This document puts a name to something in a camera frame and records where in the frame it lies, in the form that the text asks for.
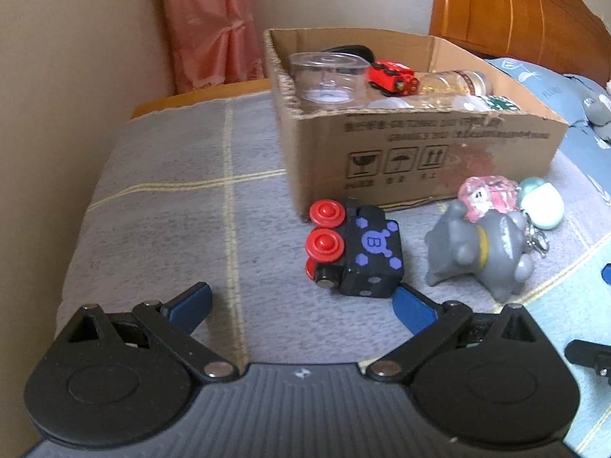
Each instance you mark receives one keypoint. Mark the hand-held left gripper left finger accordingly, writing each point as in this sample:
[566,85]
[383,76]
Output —
[191,303]

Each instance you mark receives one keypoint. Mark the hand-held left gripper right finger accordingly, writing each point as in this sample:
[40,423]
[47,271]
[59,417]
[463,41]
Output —
[413,310]

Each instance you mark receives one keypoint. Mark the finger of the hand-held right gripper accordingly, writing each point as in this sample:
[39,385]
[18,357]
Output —
[607,275]
[589,355]

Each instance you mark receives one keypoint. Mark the black toy train car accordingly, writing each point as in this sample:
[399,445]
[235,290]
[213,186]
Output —
[372,248]

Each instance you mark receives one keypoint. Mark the cardboard box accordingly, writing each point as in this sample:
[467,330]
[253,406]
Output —
[429,143]

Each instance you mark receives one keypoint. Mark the white green-label cotton bud box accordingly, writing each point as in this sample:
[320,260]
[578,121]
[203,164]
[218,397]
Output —
[496,103]

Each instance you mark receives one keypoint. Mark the small white jar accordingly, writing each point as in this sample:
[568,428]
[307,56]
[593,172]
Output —
[389,103]

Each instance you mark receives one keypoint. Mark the clear capsule bottle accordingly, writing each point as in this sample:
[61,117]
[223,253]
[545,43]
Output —
[444,83]

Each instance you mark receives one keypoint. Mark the red toy train car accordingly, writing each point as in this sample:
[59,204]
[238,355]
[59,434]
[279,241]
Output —
[389,76]

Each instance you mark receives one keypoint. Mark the clear plastic cup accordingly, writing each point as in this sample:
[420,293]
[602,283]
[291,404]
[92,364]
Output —
[329,78]

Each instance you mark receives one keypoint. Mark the small black object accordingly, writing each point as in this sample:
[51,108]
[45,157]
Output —
[348,50]

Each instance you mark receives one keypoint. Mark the grey checked table cloth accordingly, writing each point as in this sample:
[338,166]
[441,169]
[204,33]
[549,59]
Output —
[167,229]

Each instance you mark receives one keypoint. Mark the grey elephant toy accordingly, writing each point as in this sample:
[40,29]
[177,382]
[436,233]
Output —
[477,253]

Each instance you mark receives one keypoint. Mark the mint green case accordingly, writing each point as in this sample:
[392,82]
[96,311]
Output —
[544,200]

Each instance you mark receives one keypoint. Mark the grey plush toy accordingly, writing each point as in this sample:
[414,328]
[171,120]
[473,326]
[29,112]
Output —
[599,112]

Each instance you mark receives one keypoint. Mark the blue floral pillow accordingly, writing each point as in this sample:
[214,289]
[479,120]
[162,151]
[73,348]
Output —
[584,88]

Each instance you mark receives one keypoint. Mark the blue floral bedsheet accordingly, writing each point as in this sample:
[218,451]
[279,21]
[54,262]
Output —
[525,74]

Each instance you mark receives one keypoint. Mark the pink curtain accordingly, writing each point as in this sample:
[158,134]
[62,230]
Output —
[210,24]

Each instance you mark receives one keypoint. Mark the wooden bed headboard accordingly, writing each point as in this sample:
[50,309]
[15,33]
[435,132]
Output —
[515,4]

